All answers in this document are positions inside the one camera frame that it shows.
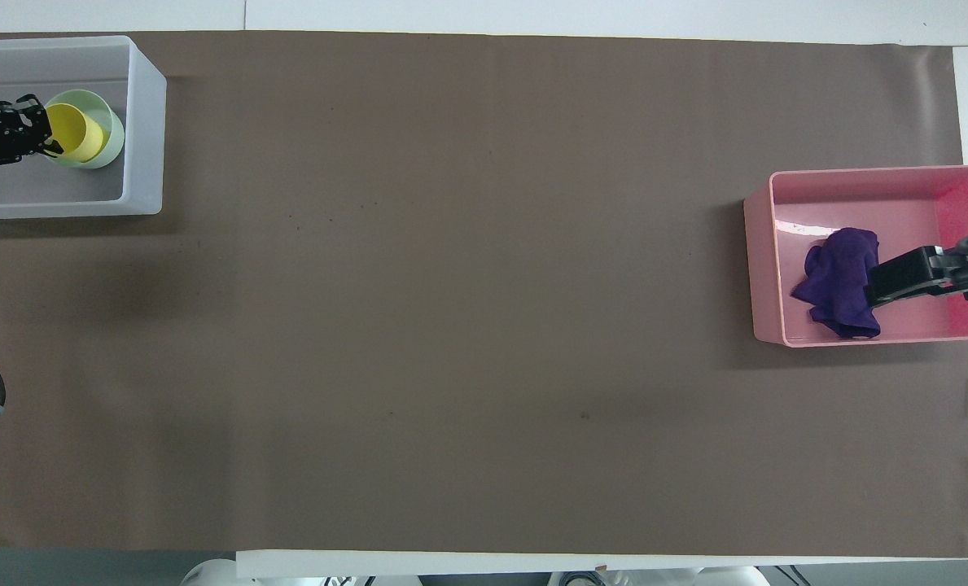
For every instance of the yellow cup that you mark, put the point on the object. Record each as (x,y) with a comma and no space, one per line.
(76,130)

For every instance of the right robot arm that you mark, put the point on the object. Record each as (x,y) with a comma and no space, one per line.
(736,579)

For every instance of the translucent white plastic box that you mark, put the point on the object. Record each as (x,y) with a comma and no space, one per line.
(146,146)

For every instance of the purple cloth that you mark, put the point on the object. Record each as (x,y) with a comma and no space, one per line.
(838,281)

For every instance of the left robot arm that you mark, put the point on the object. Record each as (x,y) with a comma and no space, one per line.
(207,574)

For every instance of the light green cup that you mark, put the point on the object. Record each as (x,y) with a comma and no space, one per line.
(113,134)

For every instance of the pink plastic box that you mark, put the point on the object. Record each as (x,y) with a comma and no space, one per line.
(764,268)

